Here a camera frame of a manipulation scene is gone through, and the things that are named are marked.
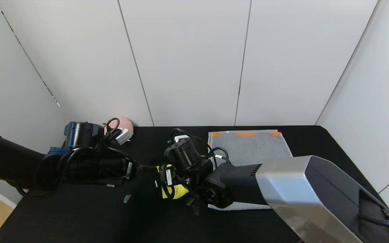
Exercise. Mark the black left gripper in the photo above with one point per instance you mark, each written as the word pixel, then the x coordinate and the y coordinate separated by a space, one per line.
pixel 130 170

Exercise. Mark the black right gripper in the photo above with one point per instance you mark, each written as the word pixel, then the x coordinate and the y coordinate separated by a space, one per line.
pixel 167 177

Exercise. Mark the grey terry towel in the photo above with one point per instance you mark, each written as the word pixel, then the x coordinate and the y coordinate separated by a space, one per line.
pixel 248 148

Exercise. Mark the pink plush peach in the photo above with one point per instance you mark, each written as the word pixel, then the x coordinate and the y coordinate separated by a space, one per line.
pixel 127 123

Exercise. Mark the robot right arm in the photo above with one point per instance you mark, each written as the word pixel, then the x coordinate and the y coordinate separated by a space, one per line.
pixel 299 189

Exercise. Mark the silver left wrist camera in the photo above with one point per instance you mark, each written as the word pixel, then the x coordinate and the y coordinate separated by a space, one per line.
pixel 123 135

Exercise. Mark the small clear tape piece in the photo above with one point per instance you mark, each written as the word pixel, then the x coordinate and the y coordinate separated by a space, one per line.
pixel 189 201

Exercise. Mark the yellow microfiber towel black trim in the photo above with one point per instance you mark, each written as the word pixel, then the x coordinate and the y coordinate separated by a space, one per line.
pixel 181 193

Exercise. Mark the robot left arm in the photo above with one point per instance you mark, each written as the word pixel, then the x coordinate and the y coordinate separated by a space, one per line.
pixel 12 162

